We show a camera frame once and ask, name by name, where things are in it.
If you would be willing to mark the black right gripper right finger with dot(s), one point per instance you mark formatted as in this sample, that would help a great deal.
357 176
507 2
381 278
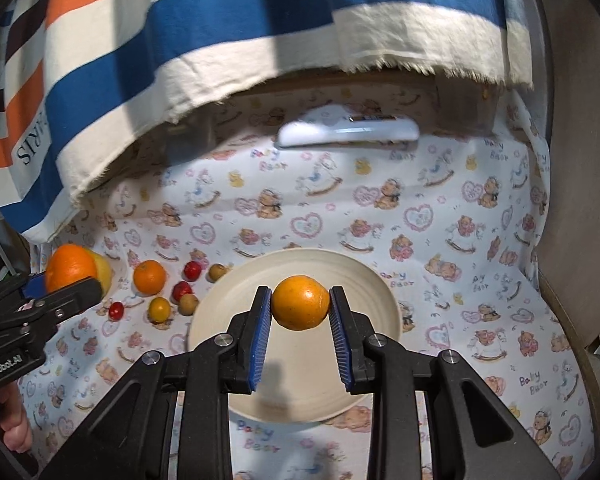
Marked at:
472 435

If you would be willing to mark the brown longan lower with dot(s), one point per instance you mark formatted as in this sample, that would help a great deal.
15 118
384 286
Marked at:
188 304

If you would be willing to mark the large orange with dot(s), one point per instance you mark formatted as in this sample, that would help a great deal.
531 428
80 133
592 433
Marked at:
69 264

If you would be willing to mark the brown longan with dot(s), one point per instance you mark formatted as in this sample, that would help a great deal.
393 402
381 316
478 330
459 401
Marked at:
188 304
215 272

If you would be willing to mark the brown longan upper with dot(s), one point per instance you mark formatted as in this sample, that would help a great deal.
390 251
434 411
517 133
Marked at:
215 272

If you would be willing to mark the medium orange tangerine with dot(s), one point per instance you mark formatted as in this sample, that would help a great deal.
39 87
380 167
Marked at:
149 277

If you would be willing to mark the small red cherry tomato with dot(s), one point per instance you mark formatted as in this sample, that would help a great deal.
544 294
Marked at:
116 311

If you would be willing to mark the striped Paris towel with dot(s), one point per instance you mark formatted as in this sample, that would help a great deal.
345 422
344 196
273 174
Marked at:
82 80

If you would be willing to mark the baby bear printed cloth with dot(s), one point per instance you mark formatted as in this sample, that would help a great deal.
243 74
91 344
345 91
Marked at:
449 222

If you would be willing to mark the small yellow-orange kumquat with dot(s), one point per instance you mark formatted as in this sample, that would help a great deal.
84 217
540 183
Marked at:
299 303
159 310

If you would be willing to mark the white remote control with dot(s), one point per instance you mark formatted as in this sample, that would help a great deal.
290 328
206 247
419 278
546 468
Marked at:
348 129

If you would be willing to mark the large yellow pear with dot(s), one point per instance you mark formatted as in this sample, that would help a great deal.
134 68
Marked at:
103 271

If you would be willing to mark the red cherry tomato lower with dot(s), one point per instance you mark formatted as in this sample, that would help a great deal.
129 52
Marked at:
179 290

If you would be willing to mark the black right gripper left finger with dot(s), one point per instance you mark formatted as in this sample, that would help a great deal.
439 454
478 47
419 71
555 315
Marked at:
171 411

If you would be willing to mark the cream round plate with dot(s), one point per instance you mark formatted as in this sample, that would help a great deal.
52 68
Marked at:
300 380

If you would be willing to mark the person left hand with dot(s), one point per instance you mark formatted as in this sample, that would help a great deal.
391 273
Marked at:
14 422

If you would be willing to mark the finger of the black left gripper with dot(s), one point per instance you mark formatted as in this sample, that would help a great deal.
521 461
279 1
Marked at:
66 302
16 290

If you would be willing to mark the red cherry tomato upper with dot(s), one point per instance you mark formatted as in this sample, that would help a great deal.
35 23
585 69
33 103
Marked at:
192 271

